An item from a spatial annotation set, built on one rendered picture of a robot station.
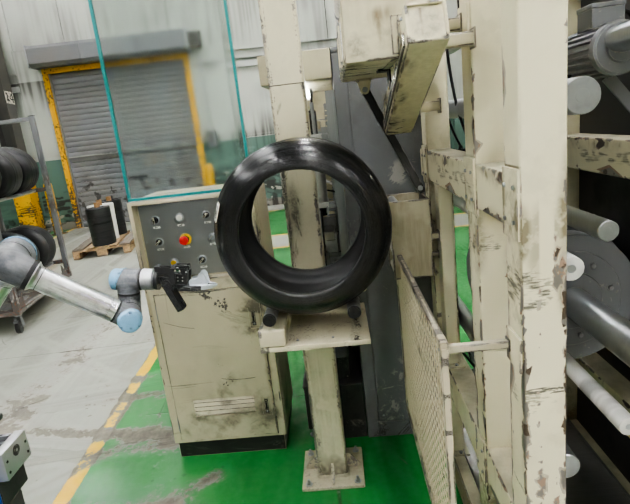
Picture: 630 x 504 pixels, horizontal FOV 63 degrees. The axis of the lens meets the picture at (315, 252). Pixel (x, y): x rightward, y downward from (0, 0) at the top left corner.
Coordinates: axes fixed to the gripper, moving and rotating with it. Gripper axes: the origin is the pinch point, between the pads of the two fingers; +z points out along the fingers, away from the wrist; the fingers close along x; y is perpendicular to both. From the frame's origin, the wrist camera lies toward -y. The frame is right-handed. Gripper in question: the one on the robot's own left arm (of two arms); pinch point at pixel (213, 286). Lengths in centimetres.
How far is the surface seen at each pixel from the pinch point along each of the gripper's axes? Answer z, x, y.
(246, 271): 13.6, -12.0, 9.1
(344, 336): 45.4, -7.0, -14.5
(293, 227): 25.8, 26.1, 16.0
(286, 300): 26.3, -11.8, -0.4
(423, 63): 62, -36, 69
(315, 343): 35.8, -10.5, -15.7
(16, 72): -564, 851, 142
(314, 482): 35, 23, -95
